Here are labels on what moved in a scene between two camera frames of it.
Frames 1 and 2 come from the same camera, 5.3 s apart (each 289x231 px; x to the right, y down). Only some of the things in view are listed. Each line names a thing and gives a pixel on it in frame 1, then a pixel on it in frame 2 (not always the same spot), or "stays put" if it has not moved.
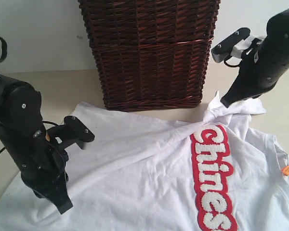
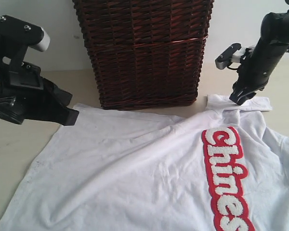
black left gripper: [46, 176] -> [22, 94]
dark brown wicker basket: [152, 55] stays put
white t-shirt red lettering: [200, 169] stays put
